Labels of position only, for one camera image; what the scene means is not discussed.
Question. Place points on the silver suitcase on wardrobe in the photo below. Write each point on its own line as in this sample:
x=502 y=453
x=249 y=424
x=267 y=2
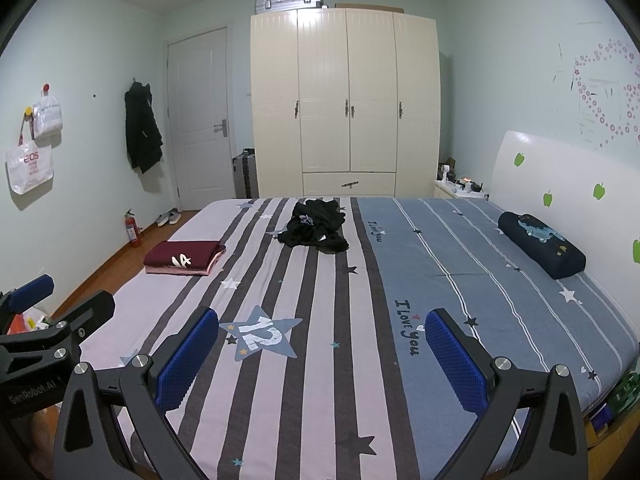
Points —
x=264 y=6

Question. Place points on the white plastic bag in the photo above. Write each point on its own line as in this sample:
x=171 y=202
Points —
x=47 y=114

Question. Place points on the red fire extinguisher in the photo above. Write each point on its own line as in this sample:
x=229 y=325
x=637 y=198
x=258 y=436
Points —
x=132 y=229

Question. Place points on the striped bed sheet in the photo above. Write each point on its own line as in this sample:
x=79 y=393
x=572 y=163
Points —
x=321 y=369

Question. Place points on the white door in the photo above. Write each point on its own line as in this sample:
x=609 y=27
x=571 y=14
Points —
x=198 y=119

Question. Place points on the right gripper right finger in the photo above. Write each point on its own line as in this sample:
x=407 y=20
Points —
x=552 y=443

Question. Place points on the black garment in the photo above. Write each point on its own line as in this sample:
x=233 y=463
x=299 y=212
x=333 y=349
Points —
x=316 y=223

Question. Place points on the white nightstand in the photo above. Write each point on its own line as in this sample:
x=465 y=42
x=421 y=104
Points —
x=449 y=190

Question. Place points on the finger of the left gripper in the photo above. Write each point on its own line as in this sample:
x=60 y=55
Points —
x=28 y=295
x=83 y=319

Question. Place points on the white headboard with apples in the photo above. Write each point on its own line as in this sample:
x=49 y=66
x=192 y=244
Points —
x=585 y=196

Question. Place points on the folded maroon shirt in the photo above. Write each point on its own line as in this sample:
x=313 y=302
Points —
x=194 y=253

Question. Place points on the pair of white shoes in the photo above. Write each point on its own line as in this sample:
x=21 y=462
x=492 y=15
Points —
x=169 y=218

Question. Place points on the brown box on wardrobe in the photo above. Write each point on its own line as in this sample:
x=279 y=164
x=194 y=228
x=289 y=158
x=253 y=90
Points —
x=368 y=6

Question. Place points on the cream four-door wardrobe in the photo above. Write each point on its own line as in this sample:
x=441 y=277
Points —
x=345 y=102

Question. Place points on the dark blue dinosaur pillow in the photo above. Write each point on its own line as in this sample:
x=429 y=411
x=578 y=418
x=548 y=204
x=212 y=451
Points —
x=557 y=256

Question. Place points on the white tote bag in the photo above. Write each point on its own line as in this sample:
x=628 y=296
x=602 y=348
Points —
x=29 y=165

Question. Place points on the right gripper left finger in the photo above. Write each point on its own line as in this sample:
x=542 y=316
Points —
x=89 y=442

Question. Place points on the black hanging jacket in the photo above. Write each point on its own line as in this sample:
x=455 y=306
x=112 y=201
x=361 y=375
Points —
x=143 y=139

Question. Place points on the grey upright suitcase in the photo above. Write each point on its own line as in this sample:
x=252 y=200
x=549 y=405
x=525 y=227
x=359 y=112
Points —
x=245 y=174

